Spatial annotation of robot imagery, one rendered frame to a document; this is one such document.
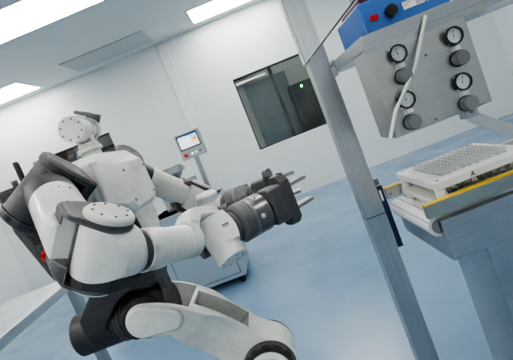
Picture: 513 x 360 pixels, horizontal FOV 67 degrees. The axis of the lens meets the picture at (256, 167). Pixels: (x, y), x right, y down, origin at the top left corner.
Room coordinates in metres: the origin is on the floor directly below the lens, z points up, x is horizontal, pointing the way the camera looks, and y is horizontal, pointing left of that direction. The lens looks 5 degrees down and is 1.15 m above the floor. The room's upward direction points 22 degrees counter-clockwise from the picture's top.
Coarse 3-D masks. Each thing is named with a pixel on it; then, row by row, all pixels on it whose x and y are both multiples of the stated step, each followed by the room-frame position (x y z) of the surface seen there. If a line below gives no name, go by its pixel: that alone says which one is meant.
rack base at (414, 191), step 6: (492, 174) 0.93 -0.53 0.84; (498, 174) 0.91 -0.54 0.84; (414, 186) 1.08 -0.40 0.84; (420, 186) 1.06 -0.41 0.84; (468, 186) 0.91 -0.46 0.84; (402, 192) 1.12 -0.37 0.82; (408, 192) 1.07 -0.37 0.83; (414, 192) 1.03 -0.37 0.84; (420, 192) 1.00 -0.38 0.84; (426, 192) 0.98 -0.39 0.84; (432, 192) 0.97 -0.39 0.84; (414, 198) 1.05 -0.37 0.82; (420, 198) 0.99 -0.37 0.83; (426, 198) 0.95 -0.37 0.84; (432, 198) 0.92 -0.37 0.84
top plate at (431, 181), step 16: (480, 144) 1.06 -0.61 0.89; (496, 144) 1.00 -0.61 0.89; (480, 160) 0.92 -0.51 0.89; (496, 160) 0.87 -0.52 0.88; (512, 160) 0.87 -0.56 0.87; (400, 176) 1.09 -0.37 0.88; (416, 176) 1.00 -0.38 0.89; (432, 176) 0.94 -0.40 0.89; (448, 176) 0.89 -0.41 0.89; (464, 176) 0.87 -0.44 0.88
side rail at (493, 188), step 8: (512, 176) 0.85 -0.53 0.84; (488, 184) 0.85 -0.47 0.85; (496, 184) 0.85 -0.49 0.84; (504, 184) 0.85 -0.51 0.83; (512, 184) 0.85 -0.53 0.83; (464, 192) 0.85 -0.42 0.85; (472, 192) 0.85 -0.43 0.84; (480, 192) 0.85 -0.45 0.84; (488, 192) 0.85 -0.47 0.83; (496, 192) 0.85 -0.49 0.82; (448, 200) 0.86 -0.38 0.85; (456, 200) 0.86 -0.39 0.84; (464, 200) 0.85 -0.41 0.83; (472, 200) 0.85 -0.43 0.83; (424, 208) 0.86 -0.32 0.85; (432, 208) 0.86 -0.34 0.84; (440, 208) 0.86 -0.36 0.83; (448, 208) 0.86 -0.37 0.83; (456, 208) 0.86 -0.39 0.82; (432, 216) 0.86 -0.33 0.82
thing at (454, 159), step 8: (464, 152) 1.02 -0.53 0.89; (472, 152) 0.98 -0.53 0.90; (480, 152) 0.96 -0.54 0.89; (488, 152) 0.94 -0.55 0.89; (432, 160) 1.06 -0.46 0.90; (440, 160) 1.03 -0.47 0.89; (448, 160) 0.99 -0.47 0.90; (456, 160) 0.97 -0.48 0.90; (464, 160) 0.94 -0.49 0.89; (472, 160) 0.93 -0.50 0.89; (432, 168) 0.99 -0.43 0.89; (440, 168) 0.95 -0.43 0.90; (464, 184) 0.93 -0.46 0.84
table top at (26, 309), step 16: (48, 288) 1.66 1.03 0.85; (64, 288) 1.59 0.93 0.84; (0, 304) 1.73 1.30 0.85; (16, 304) 1.59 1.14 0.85; (32, 304) 1.46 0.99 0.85; (48, 304) 1.46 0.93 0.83; (0, 320) 1.41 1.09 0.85; (16, 320) 1.31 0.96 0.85; (32, 320) 1.34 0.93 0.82; (0, 336) 1.19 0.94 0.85; (16, 336) 1.24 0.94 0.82
